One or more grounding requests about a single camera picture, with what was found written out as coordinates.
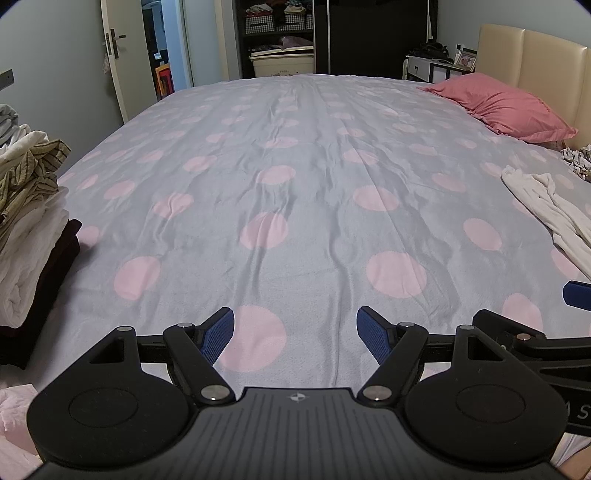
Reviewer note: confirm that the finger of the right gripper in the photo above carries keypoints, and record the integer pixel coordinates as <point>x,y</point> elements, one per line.
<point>504,331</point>
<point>577,294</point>

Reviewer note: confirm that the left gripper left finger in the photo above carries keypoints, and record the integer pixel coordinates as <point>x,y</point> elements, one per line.
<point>193,351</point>

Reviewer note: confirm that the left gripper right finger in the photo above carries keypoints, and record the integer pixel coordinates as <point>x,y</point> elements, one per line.
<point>398,351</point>

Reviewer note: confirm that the white fleece garment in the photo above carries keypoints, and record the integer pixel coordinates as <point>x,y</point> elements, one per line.
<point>569,226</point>

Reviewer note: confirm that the folded white clothes stack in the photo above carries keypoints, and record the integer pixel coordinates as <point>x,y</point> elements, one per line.
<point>31,239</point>

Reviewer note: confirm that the patterned black white cloth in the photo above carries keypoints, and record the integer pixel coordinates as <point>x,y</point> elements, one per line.
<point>578,161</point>

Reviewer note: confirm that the polka dot bed sheet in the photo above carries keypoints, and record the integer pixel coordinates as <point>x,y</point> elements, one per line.
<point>295,201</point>

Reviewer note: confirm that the pink pillow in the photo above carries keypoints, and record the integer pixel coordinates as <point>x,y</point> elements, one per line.
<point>504,109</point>

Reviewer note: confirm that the beige padded headboard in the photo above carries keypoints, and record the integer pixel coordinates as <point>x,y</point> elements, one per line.
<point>554,69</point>

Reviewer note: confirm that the striped olive shirt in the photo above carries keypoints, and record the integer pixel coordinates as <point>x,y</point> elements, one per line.
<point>28,174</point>

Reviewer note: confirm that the white bedside table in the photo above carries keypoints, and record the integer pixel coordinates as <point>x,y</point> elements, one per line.
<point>432,63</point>

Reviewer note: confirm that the cream storage box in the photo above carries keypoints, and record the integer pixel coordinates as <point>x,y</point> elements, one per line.
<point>283,62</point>

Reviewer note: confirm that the white room door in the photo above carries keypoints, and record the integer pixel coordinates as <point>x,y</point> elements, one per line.
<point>127,54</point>

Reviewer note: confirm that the dark wardrobe shelf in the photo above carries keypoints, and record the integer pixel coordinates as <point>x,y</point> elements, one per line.
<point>350,37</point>

